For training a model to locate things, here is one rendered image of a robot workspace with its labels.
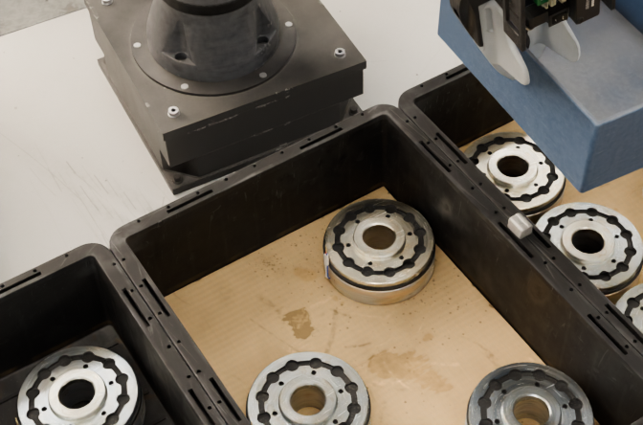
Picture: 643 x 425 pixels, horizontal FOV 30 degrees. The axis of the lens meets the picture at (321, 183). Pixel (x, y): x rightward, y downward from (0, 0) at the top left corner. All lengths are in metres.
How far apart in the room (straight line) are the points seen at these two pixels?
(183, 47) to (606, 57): 0.53
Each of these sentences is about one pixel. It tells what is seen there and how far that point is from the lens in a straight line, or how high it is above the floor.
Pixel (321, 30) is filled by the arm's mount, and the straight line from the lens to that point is 1.40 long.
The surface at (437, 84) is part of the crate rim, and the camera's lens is 1.15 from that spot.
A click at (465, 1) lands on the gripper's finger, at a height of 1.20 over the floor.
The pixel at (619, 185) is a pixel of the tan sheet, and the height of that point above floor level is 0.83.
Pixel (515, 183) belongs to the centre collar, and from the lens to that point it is 1.15.
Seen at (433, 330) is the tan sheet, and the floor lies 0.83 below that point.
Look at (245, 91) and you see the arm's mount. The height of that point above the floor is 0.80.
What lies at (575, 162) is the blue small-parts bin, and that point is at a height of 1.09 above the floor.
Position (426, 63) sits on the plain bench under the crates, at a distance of 1.51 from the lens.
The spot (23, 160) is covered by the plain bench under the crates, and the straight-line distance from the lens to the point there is 1.45.
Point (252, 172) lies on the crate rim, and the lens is 1.07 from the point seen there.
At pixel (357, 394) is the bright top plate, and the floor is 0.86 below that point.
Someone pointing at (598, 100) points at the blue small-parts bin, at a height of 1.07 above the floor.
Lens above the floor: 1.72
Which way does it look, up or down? 48 degrees down
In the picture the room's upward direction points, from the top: 2 degrees counter-clockwise
